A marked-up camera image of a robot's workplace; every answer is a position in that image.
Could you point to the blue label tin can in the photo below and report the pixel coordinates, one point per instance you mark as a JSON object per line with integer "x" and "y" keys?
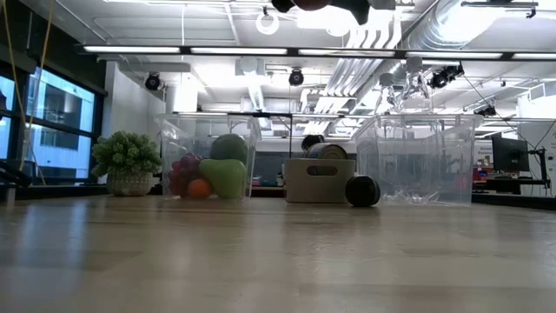
{"x": 326, "y": 152}

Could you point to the green apple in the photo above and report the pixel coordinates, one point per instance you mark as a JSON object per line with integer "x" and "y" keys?
{"x": 226, "y": 178}
{"x": 229, "y": 148}

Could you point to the black plum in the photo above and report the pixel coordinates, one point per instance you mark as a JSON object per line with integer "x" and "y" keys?
{"x": 362, "y": 191}

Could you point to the red grape bunch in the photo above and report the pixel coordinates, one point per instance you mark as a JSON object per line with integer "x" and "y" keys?
{"x": 184, "y": 171}

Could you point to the orange fruit bunch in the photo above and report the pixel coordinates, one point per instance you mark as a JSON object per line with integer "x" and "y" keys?
{"x": 200, "y": 189}

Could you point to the long ceiling light strip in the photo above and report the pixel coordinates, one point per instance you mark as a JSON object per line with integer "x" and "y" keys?
{"x": 239, "y": 50}

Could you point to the black ceiling spotlight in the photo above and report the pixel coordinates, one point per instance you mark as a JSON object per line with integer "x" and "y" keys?
{"x": 296, "y": 77}
{"x": 152, "y": 81}

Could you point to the black spotlight cluster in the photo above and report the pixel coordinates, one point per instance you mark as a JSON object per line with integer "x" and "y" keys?
{"x": 443, "y": 77}

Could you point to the clear plastic bin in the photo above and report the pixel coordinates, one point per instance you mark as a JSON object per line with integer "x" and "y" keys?
{"x": 417, "y": 161}
{"x": 252, "y": 130}

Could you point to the small black spotlight pair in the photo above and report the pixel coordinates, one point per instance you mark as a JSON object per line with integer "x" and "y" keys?
{"x": 485, "y": 112}

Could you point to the grey plastic bin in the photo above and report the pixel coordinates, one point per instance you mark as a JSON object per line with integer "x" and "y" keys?
{"x": 299, "y": 187}

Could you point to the black monitor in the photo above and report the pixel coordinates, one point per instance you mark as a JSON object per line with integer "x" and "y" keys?
{"x": 510, "y": 154}

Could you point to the green potted plant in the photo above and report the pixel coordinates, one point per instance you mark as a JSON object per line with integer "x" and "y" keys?
{"x": 126, "y": 152}

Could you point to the silver ventilation duct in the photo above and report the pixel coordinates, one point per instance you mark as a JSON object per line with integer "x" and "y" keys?
{"x": 452, "y": 21}

